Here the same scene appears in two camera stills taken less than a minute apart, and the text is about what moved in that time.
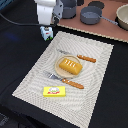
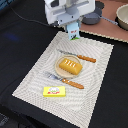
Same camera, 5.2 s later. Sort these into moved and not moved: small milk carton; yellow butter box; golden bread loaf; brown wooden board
Moved: small milk carton
Not moved: golden bread loaf; yellow butter box; brown wooden board
